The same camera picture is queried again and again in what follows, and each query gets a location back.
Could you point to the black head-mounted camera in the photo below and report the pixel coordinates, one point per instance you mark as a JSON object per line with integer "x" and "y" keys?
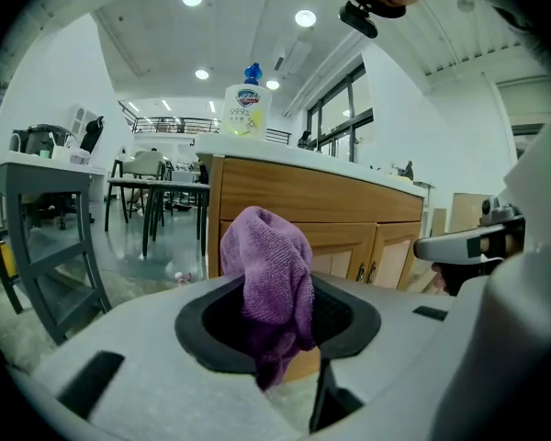
{"x": 359, "y": 19}

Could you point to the black window frame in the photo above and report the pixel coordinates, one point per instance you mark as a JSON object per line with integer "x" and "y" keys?
{"x": 340, "y": 117}

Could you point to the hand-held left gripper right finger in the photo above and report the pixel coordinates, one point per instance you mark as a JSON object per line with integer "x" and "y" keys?
{"x": 395, "y": 338}

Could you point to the white soap bottle blue pump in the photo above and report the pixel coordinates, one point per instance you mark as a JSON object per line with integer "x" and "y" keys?
{"x": 245, "y": 108}

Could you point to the purple cloth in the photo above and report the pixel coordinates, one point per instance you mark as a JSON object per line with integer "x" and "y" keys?
{"x": 271, "y": 264}

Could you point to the white-top dark table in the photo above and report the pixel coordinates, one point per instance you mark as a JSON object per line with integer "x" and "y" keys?
{"x": 46, "y": 173}

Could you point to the black faucet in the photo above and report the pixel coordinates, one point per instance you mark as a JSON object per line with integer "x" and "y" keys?
{"x": 305, "y": 139}

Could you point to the wooden sink cabinet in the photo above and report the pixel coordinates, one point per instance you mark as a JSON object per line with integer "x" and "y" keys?
{"x": 303, "y": 191}

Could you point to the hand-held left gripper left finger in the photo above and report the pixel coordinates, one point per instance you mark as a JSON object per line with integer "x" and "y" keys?
{"x": 142, "y": 352}

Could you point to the white sink basin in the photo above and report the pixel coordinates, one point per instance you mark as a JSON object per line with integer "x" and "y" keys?
{"x": 280, "y": 152}

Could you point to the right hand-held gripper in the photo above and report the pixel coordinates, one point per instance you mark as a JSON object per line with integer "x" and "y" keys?
{"x": 500, "y": 209}

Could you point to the grey cushioned chair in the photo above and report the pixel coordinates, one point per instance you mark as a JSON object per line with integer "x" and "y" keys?
{"x": 142, "y": 166}

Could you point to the black balcony railing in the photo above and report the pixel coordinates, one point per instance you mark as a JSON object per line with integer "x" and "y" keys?
{"x": 174, "y": 124}

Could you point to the white curved faucet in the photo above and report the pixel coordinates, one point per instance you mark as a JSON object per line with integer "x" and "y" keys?
{"x": 16, "y": 138}

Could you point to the black office chair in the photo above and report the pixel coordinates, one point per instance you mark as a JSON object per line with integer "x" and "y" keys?
{"x": 92, "y": 136}

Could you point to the blue chair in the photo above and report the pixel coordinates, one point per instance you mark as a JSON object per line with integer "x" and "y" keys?
{"x": 179, "y": 185}

